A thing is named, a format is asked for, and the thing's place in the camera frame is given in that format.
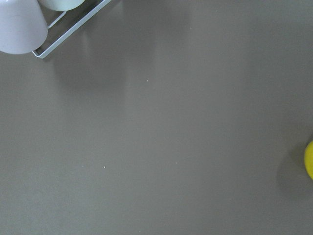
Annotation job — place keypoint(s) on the yellow lemon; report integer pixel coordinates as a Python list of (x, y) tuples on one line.
[(308, 159)]

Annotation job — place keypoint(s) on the pale green upturned cup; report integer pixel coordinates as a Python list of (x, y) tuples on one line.
[(61, 5)]

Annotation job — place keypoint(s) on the lilac upturned cup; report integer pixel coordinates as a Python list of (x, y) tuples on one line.
[(23, 28)]

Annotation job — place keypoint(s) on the white wire cup rack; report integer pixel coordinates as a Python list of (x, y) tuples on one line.
[(61, 24)]

